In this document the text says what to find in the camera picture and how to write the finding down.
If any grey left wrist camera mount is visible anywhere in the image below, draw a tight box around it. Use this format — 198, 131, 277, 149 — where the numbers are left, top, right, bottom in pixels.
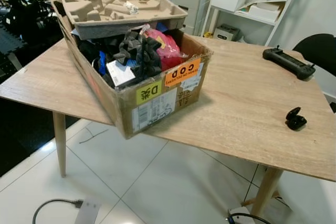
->
73, 199, 101, 224

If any black exercise equipment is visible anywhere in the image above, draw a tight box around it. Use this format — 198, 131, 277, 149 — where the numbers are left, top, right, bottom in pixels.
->
0, 0, 57, 57

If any dark grey foam insert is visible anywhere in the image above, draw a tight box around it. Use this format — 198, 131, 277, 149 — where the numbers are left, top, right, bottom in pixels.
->
112, 30, 163, 79

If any white drawer cabinet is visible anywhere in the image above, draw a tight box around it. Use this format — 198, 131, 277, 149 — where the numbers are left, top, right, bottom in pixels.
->
172, 0, 214, 36

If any black chair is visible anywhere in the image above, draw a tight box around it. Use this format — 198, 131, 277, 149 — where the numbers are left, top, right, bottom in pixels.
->
292, 34, 336, 76

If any light wooden table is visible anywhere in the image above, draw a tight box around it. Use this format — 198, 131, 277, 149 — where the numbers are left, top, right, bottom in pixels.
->
0, 36, 336, 217

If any small grey device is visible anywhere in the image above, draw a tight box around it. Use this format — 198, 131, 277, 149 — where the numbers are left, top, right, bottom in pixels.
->
214, 24, 243, 42

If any white shelf unit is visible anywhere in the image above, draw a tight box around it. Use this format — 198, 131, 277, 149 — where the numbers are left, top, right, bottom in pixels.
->
202, 0, 308, 47

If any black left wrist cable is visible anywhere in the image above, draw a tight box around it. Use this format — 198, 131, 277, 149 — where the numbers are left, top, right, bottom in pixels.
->
32, 198, 85, 224

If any black handheld controller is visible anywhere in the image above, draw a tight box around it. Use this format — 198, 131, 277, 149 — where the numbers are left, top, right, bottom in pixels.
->
262, 47, 317, 81

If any white paper card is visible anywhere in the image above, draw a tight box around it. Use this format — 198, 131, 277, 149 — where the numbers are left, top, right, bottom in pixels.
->
106, 60, 136, 88

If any red plastic bag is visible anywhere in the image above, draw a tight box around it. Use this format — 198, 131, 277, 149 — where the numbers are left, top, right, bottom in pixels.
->
143, 27, 185, 71

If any labelled cardboard box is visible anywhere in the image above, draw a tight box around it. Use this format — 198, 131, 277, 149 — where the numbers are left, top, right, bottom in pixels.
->
51, 1, 214, 140

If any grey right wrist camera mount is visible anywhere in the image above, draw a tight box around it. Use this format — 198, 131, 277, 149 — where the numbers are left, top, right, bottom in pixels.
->
227, 208, 251, 224

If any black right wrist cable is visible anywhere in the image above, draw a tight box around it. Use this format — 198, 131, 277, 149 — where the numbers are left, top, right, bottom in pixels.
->
231, 212, 272, 224

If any black earbud case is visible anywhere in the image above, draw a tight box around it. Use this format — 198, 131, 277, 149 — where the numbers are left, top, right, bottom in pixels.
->
286, 108, 308, 131

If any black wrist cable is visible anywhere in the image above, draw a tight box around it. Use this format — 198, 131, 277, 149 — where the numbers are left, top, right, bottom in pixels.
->
32, 198, 85, 224
231, 212, 272, 224

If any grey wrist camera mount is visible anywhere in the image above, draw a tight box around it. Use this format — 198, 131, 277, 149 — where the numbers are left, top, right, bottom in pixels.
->
227, 208, 251, 224
73, 199, 101, 224

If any white flat box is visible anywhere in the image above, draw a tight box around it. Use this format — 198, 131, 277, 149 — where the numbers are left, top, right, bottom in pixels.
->
246, 1, 287, 24

